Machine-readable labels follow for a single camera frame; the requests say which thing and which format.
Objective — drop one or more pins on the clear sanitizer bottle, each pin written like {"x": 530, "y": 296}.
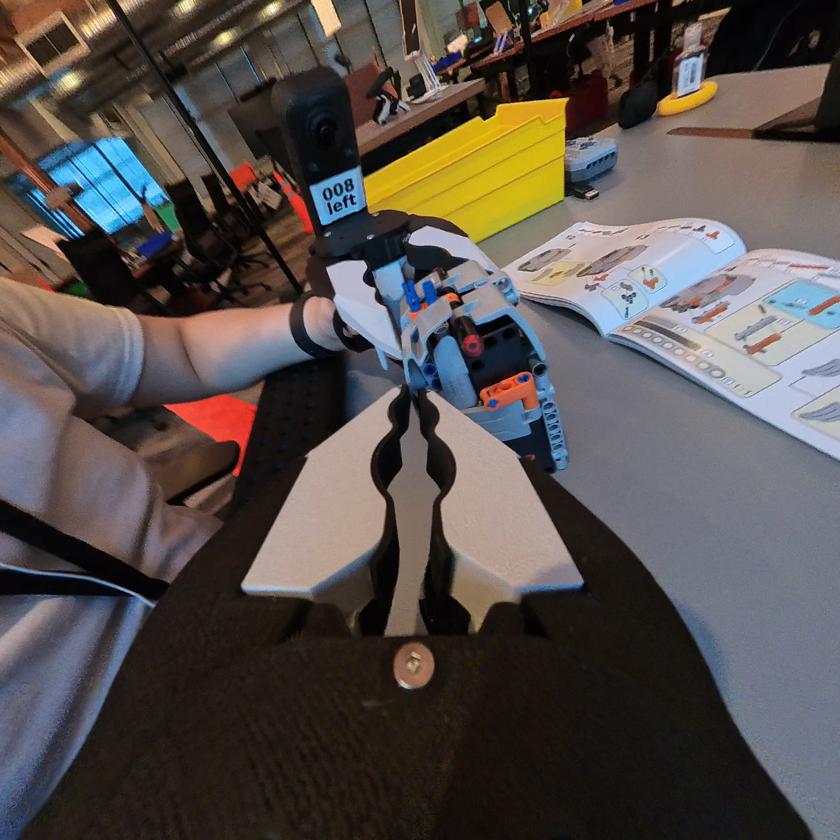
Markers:
{"x": 690, "y": 65}

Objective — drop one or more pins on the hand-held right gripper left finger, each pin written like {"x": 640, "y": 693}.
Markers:
{"x": 315, "y": 525}

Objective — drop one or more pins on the yellow plastic bin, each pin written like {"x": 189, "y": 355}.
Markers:
{"x": 492, "y": 170}

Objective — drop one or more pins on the person's left forearm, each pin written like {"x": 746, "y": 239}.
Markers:
{"x": 216, "y": 354}

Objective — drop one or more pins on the grey brick robot model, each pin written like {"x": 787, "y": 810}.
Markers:
{"x": 453, "y": 367}

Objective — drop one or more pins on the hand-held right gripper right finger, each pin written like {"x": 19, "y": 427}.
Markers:
{"x": 512, "y": 525}

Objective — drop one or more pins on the black wristband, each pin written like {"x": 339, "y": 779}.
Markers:
{"x": 298, "y": 334}

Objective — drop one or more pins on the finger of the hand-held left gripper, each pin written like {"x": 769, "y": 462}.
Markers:
{"x": 358, "y": 295}
{"x": 446, "y": 239}

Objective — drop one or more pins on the black usb dongle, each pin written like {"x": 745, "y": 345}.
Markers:
{"x": 583, "y": 192}

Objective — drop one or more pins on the open instruction booklet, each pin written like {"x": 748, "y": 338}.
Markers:
{"x": 689, "y": 262}

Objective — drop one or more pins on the red bag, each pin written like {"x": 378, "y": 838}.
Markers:
{"x": 594, "y": 105}

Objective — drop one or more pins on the grey brick hub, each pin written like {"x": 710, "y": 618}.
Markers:
{"x": 590, "y": 161}

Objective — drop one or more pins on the black pouch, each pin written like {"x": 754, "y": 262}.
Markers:
{"x": 636, "y": 105}

